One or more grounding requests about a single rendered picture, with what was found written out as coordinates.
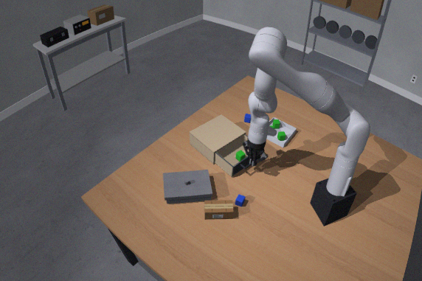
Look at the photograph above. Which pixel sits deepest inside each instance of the brown cardboard box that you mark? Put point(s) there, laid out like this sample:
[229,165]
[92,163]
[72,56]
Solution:
[218,209]

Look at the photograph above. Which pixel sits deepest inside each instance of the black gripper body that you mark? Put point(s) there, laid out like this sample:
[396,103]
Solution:
[257,147]

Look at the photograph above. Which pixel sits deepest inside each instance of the blue block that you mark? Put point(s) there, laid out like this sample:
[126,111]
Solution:
[240,200]
[247,118]

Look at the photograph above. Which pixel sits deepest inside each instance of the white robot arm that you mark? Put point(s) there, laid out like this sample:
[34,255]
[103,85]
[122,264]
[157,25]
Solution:
[267,54]

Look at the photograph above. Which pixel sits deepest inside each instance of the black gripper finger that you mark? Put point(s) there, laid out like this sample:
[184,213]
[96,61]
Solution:
[248,153]
[257,159]

